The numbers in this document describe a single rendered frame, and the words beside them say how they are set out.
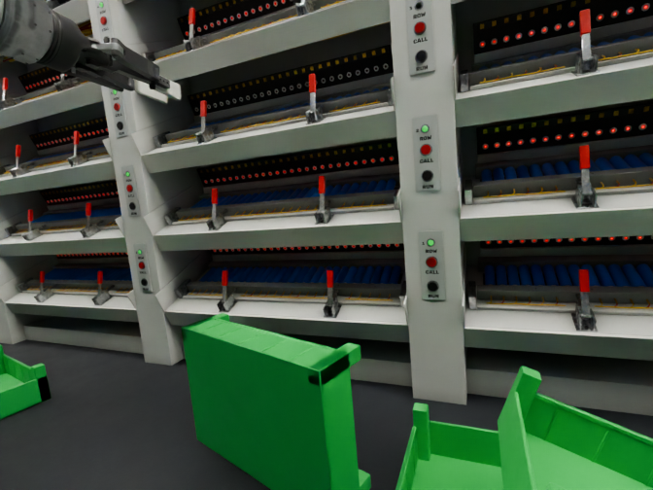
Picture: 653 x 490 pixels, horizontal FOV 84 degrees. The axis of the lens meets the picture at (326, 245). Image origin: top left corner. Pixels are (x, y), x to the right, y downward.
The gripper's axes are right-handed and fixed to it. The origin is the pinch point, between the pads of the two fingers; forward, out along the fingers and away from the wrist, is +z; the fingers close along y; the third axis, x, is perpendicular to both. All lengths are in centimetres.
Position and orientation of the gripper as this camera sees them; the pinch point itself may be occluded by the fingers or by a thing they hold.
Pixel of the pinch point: (158, 88)
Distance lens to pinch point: 81.0
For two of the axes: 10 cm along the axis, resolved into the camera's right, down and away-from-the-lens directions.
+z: 3.9, -0.3, 9.2
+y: 9.2, -0.2, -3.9
